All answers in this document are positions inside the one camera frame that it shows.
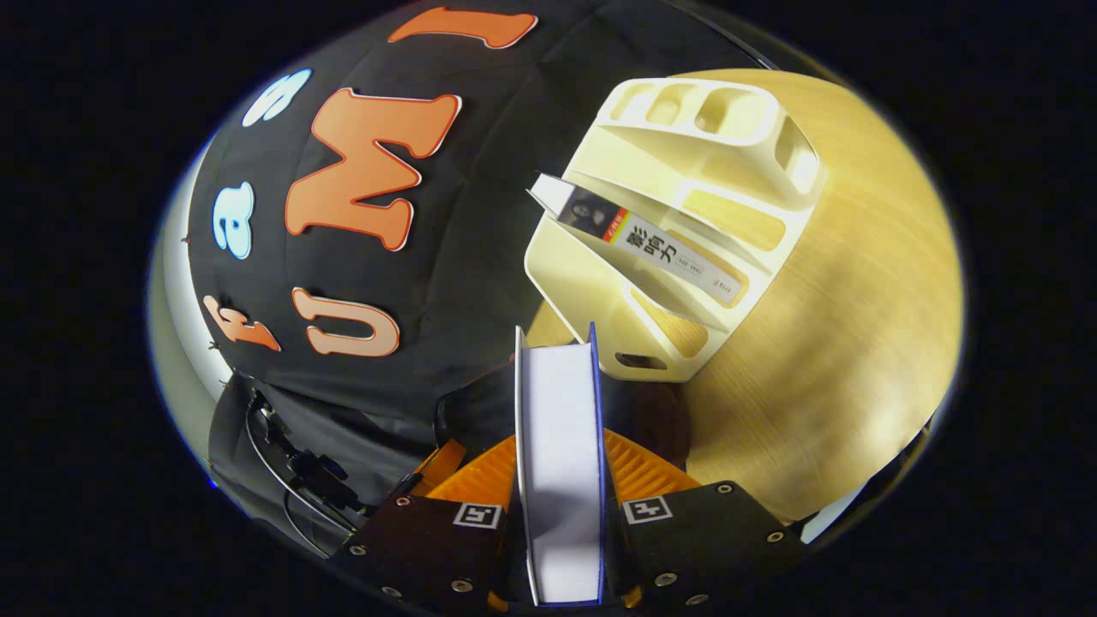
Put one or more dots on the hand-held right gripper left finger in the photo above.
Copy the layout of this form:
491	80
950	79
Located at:
420	540

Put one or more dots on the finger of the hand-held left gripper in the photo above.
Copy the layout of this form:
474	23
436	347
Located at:
441	467

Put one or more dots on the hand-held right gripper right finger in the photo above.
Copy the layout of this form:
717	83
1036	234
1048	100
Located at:
694	540

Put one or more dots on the blue book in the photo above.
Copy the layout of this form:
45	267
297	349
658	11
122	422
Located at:
561	446

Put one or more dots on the cream bookshelf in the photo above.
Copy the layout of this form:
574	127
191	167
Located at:
561	274

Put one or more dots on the grey book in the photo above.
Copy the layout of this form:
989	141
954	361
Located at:
660	248

